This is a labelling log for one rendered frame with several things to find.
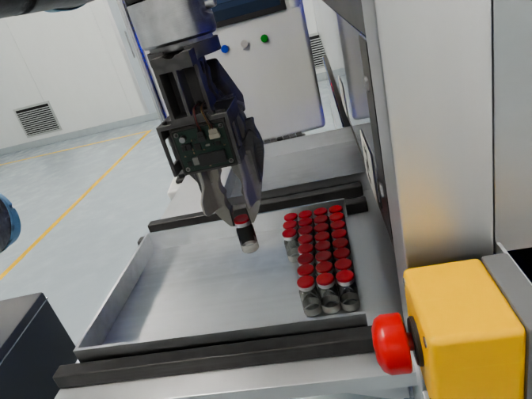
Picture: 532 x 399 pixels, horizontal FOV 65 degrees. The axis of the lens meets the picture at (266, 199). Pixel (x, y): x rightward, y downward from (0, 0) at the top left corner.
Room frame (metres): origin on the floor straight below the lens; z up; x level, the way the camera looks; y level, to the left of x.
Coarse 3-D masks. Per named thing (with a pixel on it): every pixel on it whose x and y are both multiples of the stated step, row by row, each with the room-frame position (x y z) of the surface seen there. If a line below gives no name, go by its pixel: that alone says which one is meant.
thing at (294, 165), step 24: (264, 144) 0.95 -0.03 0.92; (288, 144) 0.93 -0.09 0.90; (312, 144) 0.92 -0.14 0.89; (336, 144) 0.91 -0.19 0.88; (264, 168) 0.88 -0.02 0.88; (288, 168) 0.84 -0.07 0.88; (312, 168) 0.81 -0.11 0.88; (336, 168) 0.78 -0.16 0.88; (360, 168) 0.75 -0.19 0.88; (240, 192) 0.79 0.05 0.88; (264, 192) 0.69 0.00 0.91; (288, 192) 0.68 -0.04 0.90
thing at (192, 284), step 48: (144, 240) 0.63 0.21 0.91; (192, 240) 0.63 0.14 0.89; (144, 288) 0.54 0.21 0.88; (192, 288) 0.50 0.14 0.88; (240, 288) 0.47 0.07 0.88; (288, 288) 0.44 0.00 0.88; (96, 336) 0.43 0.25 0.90; (144, 336) 0.43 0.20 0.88; (192, 336) 0.37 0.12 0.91; (240, 336) 0.36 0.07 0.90
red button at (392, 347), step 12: (384, 324) 0.21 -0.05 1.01; (396, 324) 0.21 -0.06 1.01; (372, 336) 0.21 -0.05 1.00; (384, 336) 0.20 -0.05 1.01; (396, 336) 0.20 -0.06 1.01; (408, 336) 0.21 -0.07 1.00; (384, 348) 0.20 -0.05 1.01; (396, 348) 0.19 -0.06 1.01; (408, 348) 0.19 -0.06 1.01; (384, 360) 0.19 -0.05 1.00; (396, 360) 0.19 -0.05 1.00; (408, 360) 0.19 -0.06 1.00; (396, 372) 0.19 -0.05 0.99; (408, 372) 0.19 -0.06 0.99
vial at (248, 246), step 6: (246, 222) 0.44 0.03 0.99; (240, 228) 0.45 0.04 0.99; (246, 228) 0.45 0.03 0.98; (252, 228) 0.45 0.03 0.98; (240, 234) 0.44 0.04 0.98; (246, 234) 0.44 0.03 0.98; (252, 234) 0.44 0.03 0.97; (240, 240) 0.45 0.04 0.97; (246, 240) 0.44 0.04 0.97; (252, 240) 0.44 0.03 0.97; (246, 246) 0.44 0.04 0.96; (252, 246) 0.44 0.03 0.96; (258, 246) 0.45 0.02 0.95; (246, 252) 0.44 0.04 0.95; (252, 252) 0.44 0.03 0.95
